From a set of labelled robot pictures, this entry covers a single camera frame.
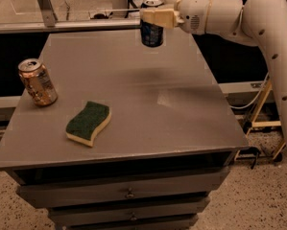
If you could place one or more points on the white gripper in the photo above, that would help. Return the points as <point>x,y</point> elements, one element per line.
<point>191,16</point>

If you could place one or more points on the blue pepsi can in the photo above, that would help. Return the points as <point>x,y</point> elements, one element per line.
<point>151,35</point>

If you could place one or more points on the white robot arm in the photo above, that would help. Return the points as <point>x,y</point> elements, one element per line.
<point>260,23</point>

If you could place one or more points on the orange soda can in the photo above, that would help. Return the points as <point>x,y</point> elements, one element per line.
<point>37,82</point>

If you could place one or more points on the yellow wooden stand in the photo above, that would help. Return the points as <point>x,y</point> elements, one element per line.
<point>254,120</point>

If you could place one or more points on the grey drawer cabinet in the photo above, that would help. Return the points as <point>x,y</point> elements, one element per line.
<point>168,114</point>

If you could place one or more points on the green yellow sponge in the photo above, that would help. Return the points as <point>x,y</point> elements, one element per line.
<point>86,125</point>

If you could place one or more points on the middle grey drawer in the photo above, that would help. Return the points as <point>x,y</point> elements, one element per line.
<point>133,210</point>

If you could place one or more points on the grey drawer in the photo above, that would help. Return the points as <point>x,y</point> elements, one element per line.
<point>178,222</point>
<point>133,210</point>
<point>123,188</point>

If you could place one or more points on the bottom grey drawer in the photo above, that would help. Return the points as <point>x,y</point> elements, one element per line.
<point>178,222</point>

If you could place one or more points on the top grey drawer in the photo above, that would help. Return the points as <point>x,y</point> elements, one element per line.
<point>123,188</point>

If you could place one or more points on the metal railing frame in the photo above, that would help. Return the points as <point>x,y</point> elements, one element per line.
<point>24,16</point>

